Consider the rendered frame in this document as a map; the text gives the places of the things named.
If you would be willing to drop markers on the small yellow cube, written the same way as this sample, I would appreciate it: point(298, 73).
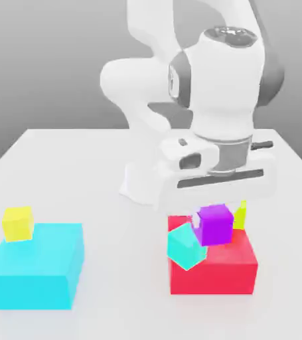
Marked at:
point(18, 224)

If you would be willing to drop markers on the large red box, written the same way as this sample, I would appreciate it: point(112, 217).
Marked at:
point(219, 271)

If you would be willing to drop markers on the large cyan box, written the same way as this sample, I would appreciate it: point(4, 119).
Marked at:
point(33, 271)

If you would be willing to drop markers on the small lime cube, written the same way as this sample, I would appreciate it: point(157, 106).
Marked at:
point(239, 219)

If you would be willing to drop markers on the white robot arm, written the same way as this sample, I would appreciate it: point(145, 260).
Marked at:
point(219, 87)

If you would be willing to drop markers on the small purple cube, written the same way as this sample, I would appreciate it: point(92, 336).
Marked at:
point(215, 225)

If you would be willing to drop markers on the small turquoise cube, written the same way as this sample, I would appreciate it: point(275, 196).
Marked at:
point(183, 248)

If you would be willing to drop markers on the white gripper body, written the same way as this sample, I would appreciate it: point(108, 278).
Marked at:
point(219, 190)

